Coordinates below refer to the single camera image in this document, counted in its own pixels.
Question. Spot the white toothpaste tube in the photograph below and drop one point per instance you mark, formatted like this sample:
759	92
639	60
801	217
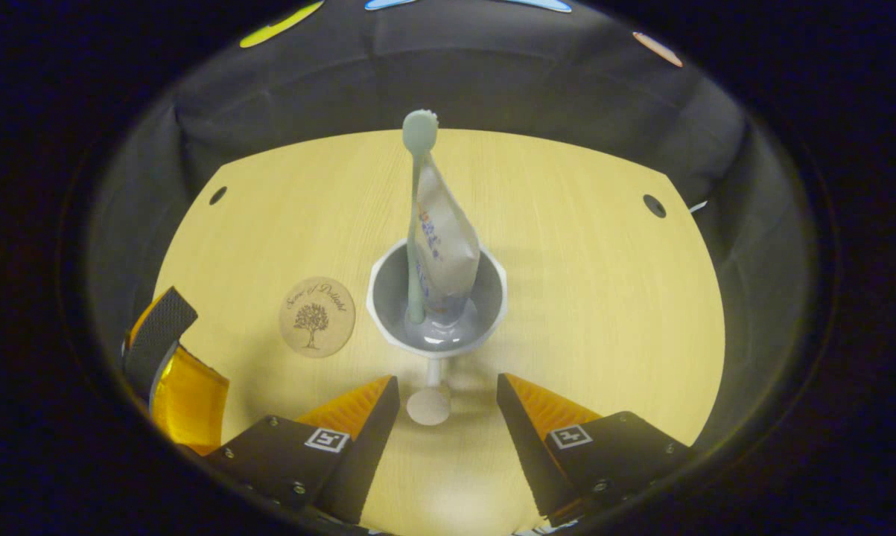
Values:
448	246

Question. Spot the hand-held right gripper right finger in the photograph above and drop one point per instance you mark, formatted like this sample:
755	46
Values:
533	447

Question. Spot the round cork coaster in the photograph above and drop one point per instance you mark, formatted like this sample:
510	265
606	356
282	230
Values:
317	318

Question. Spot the pale green toothbrush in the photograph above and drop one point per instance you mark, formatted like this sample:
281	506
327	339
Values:
418	141

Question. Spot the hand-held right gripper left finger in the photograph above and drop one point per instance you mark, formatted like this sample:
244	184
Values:
358	454

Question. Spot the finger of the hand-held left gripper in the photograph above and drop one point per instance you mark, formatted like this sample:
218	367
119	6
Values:
157	335
191	406

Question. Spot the light wooden desktop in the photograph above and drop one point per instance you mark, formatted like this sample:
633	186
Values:
582	298

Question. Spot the black round desktop plug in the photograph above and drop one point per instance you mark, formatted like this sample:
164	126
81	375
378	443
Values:
217	195
654	205

